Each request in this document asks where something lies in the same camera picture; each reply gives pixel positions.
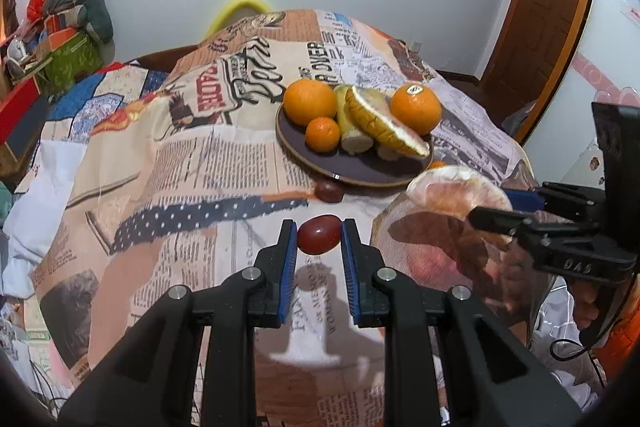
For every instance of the blue patchwork quilt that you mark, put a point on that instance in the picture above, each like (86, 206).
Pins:
(96, 98)

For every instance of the white heart wardrobe door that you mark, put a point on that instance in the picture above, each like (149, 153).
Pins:
(604, 68)

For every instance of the small orange kumquat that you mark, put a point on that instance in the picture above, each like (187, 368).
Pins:
(437, 164)

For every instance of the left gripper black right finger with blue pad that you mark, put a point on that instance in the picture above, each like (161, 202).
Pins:
(445, 350)

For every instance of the red box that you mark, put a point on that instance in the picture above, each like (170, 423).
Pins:
(16, 105)

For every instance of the large plain orange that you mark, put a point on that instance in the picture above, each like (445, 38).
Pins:
(306, 99)

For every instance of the yellow foam tube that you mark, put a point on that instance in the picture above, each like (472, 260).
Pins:
(232, 8)

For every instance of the orange with sticker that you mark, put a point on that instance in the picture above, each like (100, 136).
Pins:
(417, 107)

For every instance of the yellow sugarcane piece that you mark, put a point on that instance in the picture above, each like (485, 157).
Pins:
(353, 140)

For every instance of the brown wooden door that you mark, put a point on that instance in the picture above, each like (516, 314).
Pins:
(534, 46)

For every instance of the red plastic bag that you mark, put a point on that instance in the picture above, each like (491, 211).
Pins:
(35, 9)

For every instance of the green storage box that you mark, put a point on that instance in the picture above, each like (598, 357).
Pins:
(58, 72)

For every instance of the white cloth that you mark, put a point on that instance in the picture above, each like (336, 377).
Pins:
(29, 230)

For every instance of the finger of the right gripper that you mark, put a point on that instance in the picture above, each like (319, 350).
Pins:
(569, 201)
(503, 228)

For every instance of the person hand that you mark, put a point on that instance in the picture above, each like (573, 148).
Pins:
(585, 309)

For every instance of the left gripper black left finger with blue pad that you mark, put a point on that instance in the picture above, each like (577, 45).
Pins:
(189, 337)

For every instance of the dark jujube fruit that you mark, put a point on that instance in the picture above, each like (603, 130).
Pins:
(328, 191)

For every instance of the dark purple plate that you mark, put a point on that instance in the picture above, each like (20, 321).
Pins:
(367, 169)

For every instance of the wall socket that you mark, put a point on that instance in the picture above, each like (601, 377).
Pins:
(415, 46)

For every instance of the grey plush toy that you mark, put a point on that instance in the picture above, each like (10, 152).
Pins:
(90, 15)

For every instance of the small mandarin orange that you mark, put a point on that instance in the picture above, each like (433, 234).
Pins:
(322, 135)

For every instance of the green sugarcane piece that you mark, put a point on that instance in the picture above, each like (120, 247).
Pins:
(386, 153)

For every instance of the red jujube fruit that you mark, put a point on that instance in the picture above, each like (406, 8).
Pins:
(319, 235)

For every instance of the newspaper print tablecloth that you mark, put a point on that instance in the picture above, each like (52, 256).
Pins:
(186, 185)

